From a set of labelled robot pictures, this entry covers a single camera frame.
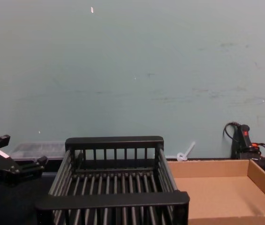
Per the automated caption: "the clear plastic case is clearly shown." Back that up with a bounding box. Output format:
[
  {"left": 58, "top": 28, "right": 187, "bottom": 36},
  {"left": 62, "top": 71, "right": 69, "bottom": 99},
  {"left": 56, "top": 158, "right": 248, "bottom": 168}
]
[{"left": 11, "top": 141, "right": 68, "bottom": 162}]

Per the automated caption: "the black corded tool red switch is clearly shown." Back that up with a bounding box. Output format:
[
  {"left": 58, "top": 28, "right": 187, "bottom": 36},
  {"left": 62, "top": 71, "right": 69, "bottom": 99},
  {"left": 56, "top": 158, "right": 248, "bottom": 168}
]
[{"left": 223, "top": 121, "right": 265, "bottom": 173}]

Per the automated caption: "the black rack with steel bars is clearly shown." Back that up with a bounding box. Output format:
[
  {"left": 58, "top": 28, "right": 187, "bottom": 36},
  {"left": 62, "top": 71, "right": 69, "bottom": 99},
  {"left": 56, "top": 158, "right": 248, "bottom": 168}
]
[{"left": 35, "top": 135, "right": 190, "bottom": 225}]

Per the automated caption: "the shallow brown cardboard tray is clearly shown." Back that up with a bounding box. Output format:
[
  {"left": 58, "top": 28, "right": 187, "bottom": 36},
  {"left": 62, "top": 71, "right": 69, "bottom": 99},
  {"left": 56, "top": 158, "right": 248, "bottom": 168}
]
[{"left": 167, "top": 159, "right": 265, "bottom": 225}]

